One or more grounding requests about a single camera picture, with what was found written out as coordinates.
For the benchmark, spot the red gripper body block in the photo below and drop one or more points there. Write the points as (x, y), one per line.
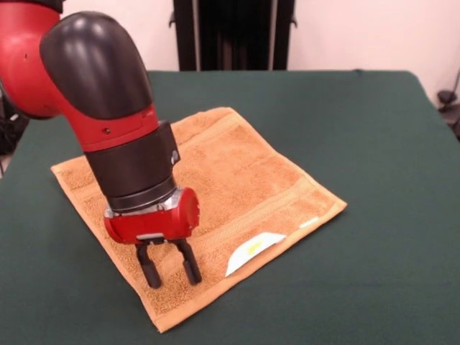
(154, 223)

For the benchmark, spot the dark green table cloth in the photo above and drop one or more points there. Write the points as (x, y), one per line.
(359, 125)

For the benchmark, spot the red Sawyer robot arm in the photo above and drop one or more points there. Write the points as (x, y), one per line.
(90, 90)

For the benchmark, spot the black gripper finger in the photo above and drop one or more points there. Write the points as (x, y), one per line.
(190, 266)
(151, 269)

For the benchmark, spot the black plug adapter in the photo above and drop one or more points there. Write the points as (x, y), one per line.
(445, 97)

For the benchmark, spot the tan terry towel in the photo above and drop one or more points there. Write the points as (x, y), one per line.
(251, 179)

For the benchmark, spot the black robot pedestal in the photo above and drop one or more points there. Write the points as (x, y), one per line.
(230, 34)

